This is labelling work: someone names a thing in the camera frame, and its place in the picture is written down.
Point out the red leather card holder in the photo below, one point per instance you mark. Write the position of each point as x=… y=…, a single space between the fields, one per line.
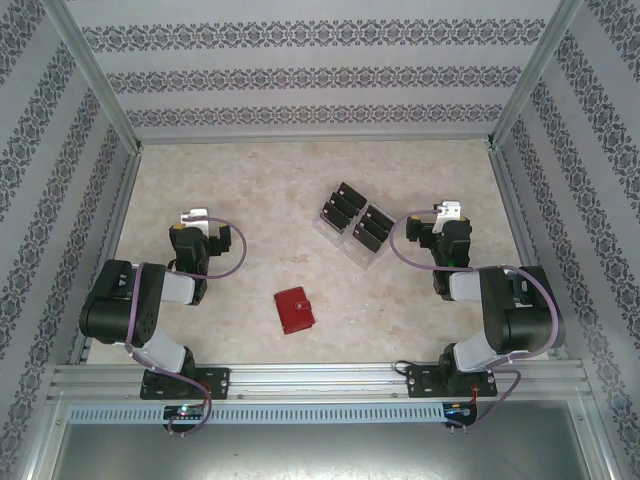
x=295 y=311

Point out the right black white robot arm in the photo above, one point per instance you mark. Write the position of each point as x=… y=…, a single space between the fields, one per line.
x=525 y=310

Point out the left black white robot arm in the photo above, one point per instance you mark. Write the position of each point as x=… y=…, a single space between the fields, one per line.
x=120 y=300

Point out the small circuit board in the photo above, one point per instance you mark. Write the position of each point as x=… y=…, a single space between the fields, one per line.
x=182 y=411
x=457 y=411

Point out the sheet metal panel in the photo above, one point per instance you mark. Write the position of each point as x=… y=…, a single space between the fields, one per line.
x=320 y=450

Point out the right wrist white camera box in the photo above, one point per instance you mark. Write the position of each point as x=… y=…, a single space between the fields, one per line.
x=448 y=210

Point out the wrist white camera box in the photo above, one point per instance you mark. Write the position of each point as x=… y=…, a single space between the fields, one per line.
x=195 y=216
x=448 y=210

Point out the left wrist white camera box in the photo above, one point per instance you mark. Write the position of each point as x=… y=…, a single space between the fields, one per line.
x=195 y=216

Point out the aluminium side rail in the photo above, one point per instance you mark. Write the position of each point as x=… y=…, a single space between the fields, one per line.
x=513 y=210
x=114 y=235

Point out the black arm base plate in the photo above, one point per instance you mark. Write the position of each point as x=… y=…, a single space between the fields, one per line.
x=417 y=382
x=220 y=381

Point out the aluminium frame post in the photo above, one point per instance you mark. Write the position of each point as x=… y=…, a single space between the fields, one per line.
x=94 y=70
x=534 y=70

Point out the aluminium mounting rail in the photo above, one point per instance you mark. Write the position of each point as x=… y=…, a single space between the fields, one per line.
x=320 y=382

